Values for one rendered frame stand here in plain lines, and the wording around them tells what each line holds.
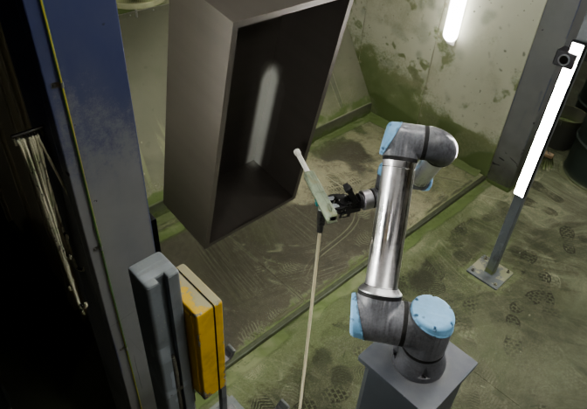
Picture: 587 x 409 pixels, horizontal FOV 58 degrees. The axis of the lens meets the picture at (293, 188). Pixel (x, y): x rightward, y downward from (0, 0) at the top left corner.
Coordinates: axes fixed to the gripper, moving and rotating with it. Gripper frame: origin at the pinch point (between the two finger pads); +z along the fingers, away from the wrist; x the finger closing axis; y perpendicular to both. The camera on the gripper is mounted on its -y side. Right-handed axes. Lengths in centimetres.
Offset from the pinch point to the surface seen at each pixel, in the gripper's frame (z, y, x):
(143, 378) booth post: 83, 10, -54
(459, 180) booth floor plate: -144, 80, 73
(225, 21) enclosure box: 39, -84, 8
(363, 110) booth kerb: -113, 78, 169
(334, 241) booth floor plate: -34, 77, 41
